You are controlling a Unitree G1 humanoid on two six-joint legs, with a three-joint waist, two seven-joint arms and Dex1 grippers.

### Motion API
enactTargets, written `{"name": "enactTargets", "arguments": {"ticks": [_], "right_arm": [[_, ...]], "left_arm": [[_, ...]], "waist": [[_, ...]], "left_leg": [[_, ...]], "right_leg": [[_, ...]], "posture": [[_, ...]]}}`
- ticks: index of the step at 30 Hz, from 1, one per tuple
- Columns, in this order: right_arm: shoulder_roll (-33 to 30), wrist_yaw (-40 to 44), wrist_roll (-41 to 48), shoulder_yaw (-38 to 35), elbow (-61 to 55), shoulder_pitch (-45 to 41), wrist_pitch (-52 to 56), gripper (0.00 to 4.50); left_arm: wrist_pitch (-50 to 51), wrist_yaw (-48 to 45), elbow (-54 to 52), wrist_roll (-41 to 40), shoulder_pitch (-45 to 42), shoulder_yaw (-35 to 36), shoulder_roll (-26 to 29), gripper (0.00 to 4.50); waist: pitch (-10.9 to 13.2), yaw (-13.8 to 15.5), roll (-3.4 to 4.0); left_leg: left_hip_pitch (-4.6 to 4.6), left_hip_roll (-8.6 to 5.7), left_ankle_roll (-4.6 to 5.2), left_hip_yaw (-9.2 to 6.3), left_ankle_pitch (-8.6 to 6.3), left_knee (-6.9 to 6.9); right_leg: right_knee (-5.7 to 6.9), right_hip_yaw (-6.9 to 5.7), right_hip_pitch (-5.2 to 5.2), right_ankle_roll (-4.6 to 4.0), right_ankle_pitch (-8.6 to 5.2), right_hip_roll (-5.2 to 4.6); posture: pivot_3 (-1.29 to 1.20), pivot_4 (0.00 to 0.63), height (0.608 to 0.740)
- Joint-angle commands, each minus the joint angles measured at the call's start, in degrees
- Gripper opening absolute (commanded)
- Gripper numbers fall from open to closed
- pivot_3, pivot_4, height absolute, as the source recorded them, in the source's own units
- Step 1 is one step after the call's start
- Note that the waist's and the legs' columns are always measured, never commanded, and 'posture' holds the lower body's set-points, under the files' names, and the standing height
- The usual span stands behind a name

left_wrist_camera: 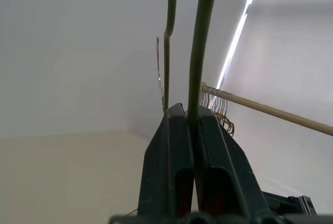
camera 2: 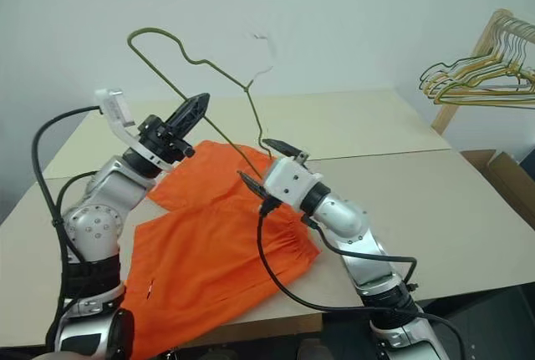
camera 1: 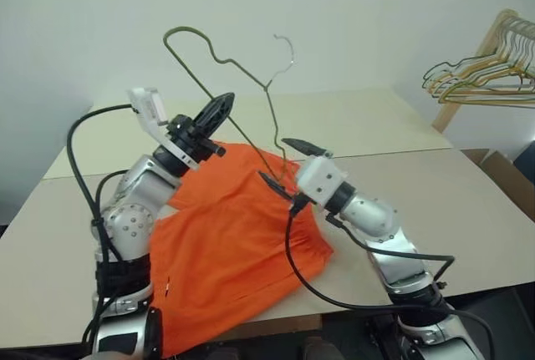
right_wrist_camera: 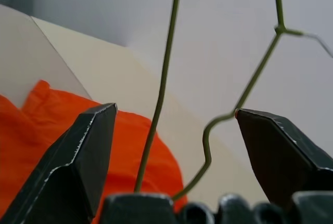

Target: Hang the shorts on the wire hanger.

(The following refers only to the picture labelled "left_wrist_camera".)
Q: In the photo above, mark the white ceiling light strip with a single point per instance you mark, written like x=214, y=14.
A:
x=240, y=29

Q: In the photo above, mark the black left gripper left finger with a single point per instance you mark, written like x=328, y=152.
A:
x=161, y=161

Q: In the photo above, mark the wooden clothes rod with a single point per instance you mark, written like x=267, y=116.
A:
x=275, y=112

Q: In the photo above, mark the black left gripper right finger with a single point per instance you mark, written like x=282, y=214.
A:
x=223, y=161

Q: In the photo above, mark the bunch of brass hanger hooks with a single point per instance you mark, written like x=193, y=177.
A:
x=221, y=104

